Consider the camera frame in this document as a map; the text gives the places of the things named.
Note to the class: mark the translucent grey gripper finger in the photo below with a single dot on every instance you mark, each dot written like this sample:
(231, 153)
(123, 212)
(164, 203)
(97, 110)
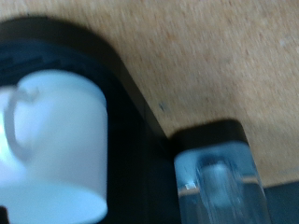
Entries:
(218, 186)

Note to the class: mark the black Keurig coffee machine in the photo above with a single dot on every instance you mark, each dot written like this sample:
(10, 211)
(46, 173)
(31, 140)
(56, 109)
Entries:
(134, 174)

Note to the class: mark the white mug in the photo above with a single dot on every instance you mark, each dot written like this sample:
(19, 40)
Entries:
(68, 140)

